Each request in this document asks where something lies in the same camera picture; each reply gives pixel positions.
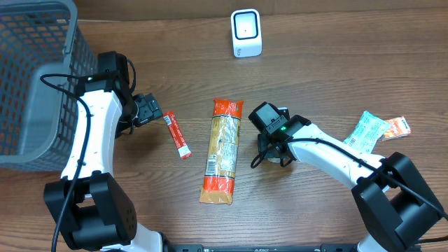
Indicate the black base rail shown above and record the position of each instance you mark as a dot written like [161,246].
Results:
[321,248]

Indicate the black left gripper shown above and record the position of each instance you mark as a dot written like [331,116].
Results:
[150,110]

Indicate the grey plastic mesh basket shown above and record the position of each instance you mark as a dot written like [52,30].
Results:
[37,122]

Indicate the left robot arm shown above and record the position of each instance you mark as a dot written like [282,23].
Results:
[91,211]

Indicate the white barcode scanner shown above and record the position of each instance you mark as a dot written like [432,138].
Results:
[246,33]

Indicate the red snack stick packet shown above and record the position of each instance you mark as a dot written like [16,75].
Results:
[177,135]

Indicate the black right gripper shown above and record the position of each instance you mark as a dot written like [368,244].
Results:
[267,149]

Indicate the green lid white jar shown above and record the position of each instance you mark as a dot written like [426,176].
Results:
[274,158]

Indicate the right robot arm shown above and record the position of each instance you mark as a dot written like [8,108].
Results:
[395,202]

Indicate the orange tissue pack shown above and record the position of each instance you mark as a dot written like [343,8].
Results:
[398,128]

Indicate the orange long noodle package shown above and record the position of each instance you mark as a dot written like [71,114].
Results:
[221,161]

